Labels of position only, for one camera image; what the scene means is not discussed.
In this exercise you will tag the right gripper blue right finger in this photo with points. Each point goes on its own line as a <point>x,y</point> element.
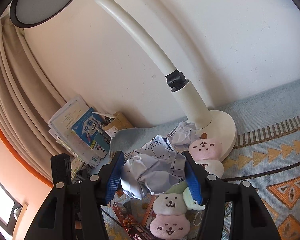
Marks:
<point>210,191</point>

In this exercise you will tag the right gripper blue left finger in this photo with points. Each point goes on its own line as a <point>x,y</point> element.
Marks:
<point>97,191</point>

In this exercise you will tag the pink white plush dango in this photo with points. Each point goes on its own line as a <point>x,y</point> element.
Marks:
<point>207,152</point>

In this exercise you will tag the large paper ball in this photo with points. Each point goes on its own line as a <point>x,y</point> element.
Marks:
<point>152,169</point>

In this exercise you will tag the red anime card box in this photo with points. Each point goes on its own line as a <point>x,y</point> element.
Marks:
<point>135,229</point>

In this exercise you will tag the three colour plush dango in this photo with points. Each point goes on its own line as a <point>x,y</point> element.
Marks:
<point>170,210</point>

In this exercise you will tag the small paper ball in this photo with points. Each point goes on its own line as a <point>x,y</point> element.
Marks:
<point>182,136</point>

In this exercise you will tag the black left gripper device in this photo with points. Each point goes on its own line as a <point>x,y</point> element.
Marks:
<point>61,169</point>

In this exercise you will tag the brown cardboard box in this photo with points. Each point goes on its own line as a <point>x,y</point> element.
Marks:
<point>119,122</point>

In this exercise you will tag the stack of books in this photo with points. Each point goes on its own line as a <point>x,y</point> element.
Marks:
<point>78,128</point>

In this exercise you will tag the light blue patterned mat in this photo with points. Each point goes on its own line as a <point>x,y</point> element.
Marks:
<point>266,153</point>

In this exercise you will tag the beige curtain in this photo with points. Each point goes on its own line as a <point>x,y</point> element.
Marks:
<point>27,102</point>

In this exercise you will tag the white desk lamp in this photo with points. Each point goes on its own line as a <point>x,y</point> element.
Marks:
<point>216,124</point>

